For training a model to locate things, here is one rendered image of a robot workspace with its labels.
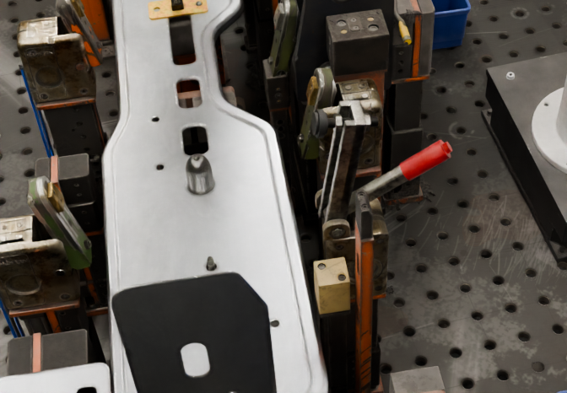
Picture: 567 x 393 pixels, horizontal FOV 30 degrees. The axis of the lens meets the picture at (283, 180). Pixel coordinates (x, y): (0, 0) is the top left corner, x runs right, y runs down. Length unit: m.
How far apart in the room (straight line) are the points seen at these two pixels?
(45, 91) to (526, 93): 0.73
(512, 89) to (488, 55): 0.22
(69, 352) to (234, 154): 0.32
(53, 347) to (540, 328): 0.69
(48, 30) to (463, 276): 0.68
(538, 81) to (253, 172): 0.58
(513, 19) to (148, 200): 0.92
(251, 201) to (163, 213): 0.11
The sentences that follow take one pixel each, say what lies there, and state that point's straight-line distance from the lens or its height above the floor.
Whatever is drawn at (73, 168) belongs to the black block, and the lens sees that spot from 1.35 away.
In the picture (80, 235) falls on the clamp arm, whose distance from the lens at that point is 1.24.
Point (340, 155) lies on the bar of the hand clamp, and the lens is 1.07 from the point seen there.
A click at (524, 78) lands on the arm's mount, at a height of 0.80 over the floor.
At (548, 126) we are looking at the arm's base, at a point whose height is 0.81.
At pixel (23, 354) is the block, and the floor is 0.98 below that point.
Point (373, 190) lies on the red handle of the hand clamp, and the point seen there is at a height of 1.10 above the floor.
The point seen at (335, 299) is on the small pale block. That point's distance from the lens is 1.12.
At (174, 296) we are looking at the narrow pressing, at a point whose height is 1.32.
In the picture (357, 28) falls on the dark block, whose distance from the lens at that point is 1.29.
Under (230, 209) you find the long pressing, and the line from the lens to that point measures 1.26.
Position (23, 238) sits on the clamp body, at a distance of 1.22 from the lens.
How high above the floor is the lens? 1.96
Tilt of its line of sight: 48 degrees down
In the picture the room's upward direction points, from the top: 4 degrees counter-clockwise
